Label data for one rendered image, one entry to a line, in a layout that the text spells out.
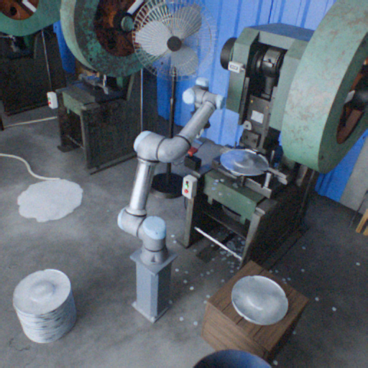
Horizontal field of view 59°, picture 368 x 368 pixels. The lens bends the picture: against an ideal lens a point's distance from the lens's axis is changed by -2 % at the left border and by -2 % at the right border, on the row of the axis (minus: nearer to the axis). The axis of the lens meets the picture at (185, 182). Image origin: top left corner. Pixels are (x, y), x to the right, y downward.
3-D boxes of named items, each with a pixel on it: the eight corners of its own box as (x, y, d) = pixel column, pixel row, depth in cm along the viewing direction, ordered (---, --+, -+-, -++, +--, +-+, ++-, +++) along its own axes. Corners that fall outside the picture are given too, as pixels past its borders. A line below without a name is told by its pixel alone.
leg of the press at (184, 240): (186, 249, 243) (198, 141, 191) (175, 241, 249) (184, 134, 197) (255, 198, 301) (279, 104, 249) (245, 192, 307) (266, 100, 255)
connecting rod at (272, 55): (266, 115, 179) (280, 50, 159) (247, 108, 185) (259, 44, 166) (284, 106, 192) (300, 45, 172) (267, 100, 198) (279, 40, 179)
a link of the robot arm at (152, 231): (157, 254, 165) (157, 234, 157) (136, 242, 170) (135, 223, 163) (170, 240, 174) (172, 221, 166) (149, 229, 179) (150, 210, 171)
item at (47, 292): (71, 309, 168) (71, 307, 168) (11, 320, 160) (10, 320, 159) (69, 266, 190) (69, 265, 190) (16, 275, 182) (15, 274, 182)
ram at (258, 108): (258, 151, 189) (269, 102, 172) (236, 141, 197) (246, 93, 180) (273, 142, 200) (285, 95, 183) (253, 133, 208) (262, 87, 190)
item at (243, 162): (210, 160, 198) (210, 159, 197) (238, 145, 216) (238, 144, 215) (250, 182, 183) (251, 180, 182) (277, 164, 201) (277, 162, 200)
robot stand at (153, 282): (153, 323, 193) (154, 274, 167) (131, 305, 202) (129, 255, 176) (174, 303, 205) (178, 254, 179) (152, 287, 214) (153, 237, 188)
